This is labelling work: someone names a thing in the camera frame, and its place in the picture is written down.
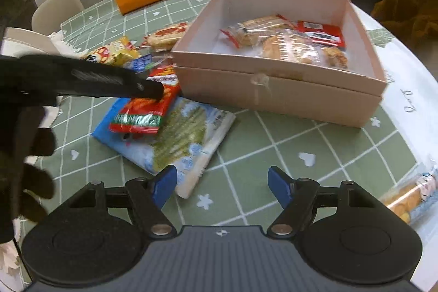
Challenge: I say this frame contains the pink cardboard box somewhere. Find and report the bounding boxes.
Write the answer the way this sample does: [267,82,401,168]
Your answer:
[170,0,389,128]

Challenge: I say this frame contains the small blue snack packet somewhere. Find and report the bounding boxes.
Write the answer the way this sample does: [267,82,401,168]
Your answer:
[122,54,154,74]

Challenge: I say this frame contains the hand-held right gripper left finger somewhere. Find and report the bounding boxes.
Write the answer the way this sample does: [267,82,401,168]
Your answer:
[70,165,178,238]

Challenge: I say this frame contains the white chair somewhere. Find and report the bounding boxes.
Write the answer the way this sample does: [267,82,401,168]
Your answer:
[31,0,85,37]

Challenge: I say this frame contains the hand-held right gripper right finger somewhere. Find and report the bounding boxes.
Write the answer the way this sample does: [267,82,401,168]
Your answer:
[267,166,375,237]

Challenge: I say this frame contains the yellow snack packet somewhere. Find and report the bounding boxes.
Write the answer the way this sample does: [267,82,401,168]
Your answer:
[80,36,142,67]

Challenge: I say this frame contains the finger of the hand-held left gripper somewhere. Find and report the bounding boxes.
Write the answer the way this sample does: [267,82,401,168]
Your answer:
[130,76,165,100]

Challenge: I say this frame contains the person's left hand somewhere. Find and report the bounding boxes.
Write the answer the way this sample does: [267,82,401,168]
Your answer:
[0,104,57,245]

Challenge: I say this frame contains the long bread packet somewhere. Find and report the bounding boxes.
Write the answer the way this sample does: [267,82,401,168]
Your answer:
[380,167,438,226]

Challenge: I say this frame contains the blue green snack packet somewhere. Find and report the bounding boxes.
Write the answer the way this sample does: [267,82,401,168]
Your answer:
[92,97,237,200]

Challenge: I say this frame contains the cracker packet red ends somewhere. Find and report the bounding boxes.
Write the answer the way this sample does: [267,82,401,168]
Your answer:
[220,14,298,48]

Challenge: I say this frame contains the white scalloped cloth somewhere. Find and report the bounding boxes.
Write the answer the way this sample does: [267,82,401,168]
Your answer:
[48,31,71,51]

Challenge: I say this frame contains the red snack packet green band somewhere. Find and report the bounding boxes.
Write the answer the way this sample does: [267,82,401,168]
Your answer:
[109,63,182,136]

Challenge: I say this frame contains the clear bread packet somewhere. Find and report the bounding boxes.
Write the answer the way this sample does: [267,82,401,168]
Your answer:
[261,29,331,66]

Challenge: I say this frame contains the white red snack packet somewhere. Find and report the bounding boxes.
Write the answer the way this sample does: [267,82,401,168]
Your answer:
[144,22,190,51]

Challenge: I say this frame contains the dark red snack packet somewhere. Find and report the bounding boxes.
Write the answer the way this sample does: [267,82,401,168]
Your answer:
[295,20,347,50]

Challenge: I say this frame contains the green checked tablecloth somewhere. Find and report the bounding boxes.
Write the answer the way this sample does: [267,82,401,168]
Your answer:
[14,0,438,292]

